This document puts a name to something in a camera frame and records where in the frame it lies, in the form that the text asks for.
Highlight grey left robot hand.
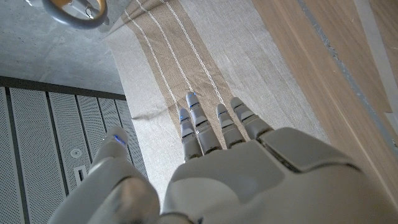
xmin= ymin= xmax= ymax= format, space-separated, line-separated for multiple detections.
xmin=48 ymin=91 xmax=398 ymax=224

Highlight orange and grey scissors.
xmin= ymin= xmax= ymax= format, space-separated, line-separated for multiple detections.
xmin=42 ymin=0 xmax=109 ymax=30

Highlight grey tape table outline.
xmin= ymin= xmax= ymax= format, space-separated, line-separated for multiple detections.
xmin=295 ymin=0 xmax=398 ymax=156

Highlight clear tape strip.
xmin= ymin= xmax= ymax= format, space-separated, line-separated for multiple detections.
xmin=353 ymin=0 xmax=398 ymax=114

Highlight beige striped curtain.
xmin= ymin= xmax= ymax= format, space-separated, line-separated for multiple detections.
xmin=104 ymin=0 xmax=330 ymax=200

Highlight small rectangular ceiling fixture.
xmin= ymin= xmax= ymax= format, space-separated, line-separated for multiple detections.
xmin=73 ymin=166 xmax=88 ymax=187

